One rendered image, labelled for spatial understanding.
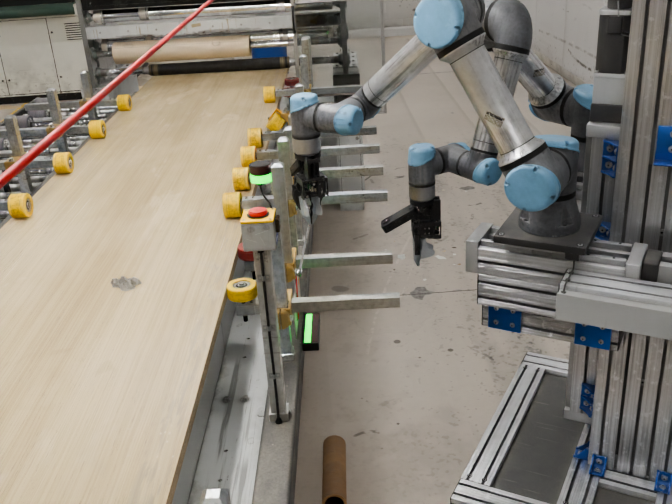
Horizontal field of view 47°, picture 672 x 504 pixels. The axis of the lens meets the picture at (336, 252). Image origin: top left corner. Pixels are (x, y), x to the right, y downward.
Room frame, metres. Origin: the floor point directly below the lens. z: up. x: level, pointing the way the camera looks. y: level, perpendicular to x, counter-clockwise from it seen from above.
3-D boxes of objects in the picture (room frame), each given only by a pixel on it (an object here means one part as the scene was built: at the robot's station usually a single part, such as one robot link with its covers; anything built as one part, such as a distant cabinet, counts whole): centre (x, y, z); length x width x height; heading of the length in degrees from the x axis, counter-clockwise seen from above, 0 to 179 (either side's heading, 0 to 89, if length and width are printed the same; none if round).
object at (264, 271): (1.53, 0.16, 0.93); 0.05 x 0.05 x 0.45; 88
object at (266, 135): (3.08, 0.05, 0.95); 0.50 x 0.04 x 0.04; 88
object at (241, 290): (1.84, 0.25, 0.85); 0.08 x 0.08 x 0.11
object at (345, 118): (1.96, -0.04, 1.30); 0.11 x 0.11 x 0.08; 59
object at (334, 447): (2.10, 0.05, 0.04); 0.30 x 0.08 x 0.08; 178
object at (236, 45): (4.66, 0.62, 1.05); 1.43 x 0.12 x 0.12; 88
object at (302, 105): (2.00, 0.06, 1.31); 0.09 x 0.08 x 0.11; 59
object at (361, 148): (2.83, 0.06, 0.95); 0.50 x 0.04 x 0.04; 88
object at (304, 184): (1.99, 0.06, 1.15); 0.09 x 0.08 x 0.12; 18
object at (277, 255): (1.79, 0.15, 0.87); 0.04 x 0.04 x 0.48; 88
